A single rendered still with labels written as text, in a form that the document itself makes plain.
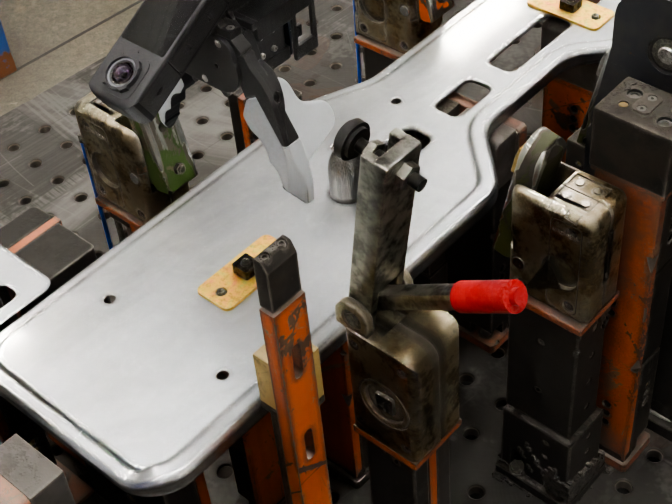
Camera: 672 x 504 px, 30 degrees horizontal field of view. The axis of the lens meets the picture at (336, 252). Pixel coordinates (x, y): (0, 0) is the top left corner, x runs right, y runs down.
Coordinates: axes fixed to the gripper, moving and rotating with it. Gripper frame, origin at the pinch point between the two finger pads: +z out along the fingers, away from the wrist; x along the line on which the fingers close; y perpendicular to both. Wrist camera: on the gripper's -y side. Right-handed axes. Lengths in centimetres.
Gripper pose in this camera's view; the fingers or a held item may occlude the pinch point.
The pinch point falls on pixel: (230, 169)
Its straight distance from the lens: 95.3
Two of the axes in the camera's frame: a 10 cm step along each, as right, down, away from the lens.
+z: 0.7, 7.2, 6.9
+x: -7.5, -4.2, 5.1
